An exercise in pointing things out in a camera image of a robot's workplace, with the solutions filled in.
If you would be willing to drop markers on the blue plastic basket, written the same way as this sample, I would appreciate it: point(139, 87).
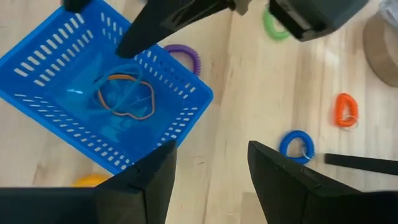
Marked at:
point(62, 102)

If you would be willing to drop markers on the blue rubber band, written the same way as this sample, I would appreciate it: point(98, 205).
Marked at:
point(99, 79)

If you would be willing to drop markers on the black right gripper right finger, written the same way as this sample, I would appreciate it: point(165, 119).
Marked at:
point(280, 186)

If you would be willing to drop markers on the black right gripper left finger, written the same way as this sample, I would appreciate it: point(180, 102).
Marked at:
point(146, 186)

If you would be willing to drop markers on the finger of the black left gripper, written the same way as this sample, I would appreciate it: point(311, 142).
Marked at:
point(76, 4)
point(168, 21)

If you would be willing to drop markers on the white table lamp wooden base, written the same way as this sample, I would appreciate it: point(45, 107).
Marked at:
point(382, 56)

